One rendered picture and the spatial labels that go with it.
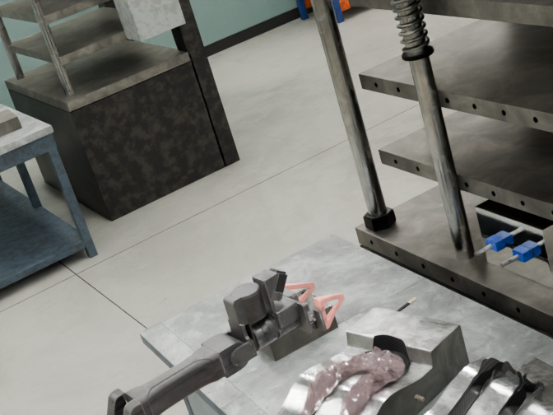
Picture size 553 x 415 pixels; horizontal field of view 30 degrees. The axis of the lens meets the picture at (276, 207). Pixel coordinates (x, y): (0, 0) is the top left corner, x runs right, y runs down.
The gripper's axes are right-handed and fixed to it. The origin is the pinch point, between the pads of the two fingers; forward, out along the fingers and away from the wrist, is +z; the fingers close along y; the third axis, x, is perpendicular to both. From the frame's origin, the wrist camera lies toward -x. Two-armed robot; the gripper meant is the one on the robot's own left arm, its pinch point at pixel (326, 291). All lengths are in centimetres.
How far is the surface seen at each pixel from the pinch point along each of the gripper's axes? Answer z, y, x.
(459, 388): 16.0, -14.8, 27.9
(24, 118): 86, 401, 38
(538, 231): 72, 10, 24
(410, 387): 14.5, 0.2, 32.2
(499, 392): 18.0, -24.7, 26.5
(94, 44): 145, 408, 15
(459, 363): 31.8, 3.0, 37.1
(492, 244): 72, 27, 31
